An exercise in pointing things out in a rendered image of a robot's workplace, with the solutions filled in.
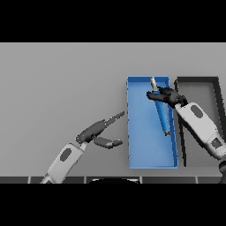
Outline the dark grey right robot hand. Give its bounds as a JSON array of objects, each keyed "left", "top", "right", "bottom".
[{"left": 146, "top": 87, "right": 189, "bottom": 109}]

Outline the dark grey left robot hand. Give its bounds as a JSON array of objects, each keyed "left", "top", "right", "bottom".
[{"left": 75, "top": 110, "right": 125, "bottom": 149}]

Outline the blue pipe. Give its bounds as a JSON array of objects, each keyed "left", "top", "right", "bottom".
[{"left": 149, "top": 77, "right": 171, "bottom": 137}]

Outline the dark grey bin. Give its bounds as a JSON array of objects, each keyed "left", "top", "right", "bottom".
[{"left": 174, "top": 76, "right": 226, "bottom": 169}]

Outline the blue bin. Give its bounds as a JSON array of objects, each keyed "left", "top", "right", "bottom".
[{"left": 126, "top": 75, "right": 179, "bottom": 170}]

